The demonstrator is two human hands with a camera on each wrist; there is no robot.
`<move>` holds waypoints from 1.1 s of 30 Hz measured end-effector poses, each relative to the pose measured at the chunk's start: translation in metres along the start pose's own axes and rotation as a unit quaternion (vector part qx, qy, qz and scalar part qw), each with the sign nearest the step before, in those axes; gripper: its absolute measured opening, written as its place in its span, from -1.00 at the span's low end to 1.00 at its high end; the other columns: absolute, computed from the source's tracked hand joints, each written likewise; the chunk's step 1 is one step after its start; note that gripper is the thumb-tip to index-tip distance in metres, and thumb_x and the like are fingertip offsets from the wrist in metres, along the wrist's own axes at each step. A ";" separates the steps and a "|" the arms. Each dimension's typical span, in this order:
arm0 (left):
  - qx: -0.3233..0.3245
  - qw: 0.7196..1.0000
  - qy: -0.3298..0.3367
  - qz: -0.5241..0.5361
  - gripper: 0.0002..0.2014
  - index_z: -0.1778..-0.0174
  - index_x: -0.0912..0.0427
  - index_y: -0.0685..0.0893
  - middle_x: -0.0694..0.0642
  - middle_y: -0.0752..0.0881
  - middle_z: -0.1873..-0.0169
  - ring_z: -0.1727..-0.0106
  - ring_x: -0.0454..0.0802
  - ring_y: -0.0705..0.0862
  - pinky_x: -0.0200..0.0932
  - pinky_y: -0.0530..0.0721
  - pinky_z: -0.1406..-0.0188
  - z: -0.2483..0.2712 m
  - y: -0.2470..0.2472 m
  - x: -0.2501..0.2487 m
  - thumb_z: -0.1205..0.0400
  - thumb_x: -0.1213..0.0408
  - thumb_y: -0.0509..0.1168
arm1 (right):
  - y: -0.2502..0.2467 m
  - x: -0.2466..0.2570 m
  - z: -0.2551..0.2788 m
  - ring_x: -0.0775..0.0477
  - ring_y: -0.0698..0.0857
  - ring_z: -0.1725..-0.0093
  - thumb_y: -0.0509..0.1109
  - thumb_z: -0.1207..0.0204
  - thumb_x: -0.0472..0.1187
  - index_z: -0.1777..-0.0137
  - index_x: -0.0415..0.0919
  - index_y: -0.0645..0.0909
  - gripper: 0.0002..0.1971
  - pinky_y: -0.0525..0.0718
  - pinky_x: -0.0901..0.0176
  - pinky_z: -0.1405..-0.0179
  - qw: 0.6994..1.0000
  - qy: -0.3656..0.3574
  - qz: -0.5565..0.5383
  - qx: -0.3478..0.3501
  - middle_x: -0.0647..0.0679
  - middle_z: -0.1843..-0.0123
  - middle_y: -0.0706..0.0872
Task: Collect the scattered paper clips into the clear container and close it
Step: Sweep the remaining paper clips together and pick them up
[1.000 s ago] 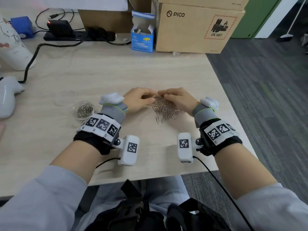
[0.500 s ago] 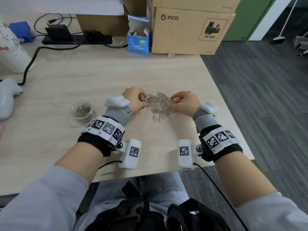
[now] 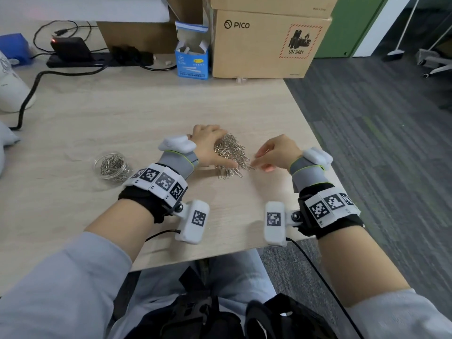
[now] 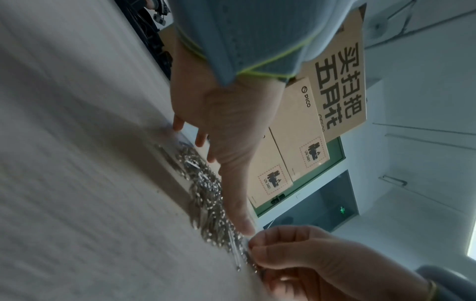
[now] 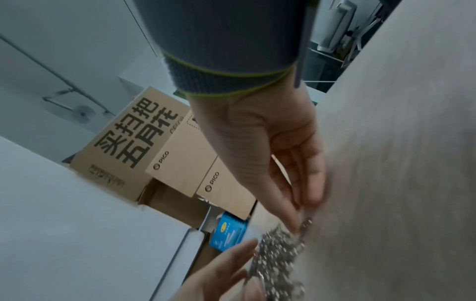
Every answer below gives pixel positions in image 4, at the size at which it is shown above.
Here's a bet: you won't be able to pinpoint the silver paper clips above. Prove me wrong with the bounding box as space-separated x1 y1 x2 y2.
154 141 261 274

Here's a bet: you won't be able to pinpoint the wooden desk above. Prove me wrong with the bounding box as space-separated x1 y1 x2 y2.
0 0 269 301

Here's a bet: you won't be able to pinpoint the cardboard box with red label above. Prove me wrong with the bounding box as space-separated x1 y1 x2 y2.
269 77 332 182
246 134 295 209

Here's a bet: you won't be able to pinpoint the large printed cardboard box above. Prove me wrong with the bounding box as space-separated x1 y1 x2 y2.
297 2 369 145

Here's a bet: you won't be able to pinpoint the person's right hand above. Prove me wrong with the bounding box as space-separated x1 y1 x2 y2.
246 224 436 301

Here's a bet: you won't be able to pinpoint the person's left hand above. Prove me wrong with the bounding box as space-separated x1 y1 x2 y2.
169 39 288 237

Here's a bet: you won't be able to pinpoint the green cabinet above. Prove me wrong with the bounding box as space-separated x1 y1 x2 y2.
252 136 347 218

